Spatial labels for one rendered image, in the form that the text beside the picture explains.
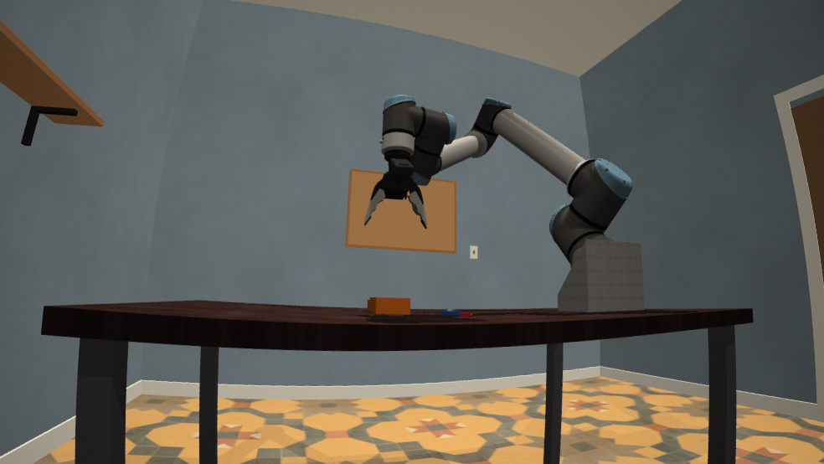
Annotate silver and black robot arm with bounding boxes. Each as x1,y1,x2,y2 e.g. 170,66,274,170
379,95,633,268

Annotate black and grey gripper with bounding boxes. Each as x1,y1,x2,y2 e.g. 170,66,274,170
364,149,427,229

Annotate orange three-compartment bin rack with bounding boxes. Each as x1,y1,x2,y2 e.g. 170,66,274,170
367,297,410,315

